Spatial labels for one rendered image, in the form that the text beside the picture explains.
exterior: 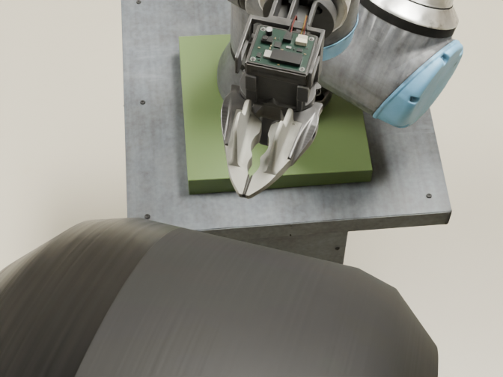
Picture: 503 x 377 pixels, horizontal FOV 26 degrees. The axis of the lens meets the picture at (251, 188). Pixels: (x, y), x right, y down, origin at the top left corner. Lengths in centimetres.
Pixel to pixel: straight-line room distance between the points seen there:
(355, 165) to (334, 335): 105
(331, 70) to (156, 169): 35
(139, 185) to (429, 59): 50
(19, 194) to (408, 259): 86
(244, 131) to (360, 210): 72
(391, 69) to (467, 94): 111
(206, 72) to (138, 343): 118
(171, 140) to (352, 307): 110
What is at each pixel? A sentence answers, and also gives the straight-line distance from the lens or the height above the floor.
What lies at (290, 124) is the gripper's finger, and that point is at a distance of 99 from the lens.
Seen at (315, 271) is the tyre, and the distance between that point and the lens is 73.
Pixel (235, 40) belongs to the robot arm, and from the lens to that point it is 165.
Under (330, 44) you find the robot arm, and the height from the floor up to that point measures 110.
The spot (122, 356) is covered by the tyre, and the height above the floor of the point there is 147.
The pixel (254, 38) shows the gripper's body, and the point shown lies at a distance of 98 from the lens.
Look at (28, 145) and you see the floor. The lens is 252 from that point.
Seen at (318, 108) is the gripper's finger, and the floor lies 122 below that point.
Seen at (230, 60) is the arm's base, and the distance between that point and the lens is 171.
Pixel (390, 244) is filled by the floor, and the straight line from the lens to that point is 235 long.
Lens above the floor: 204
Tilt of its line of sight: 58 degrees down
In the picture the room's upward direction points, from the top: straight up
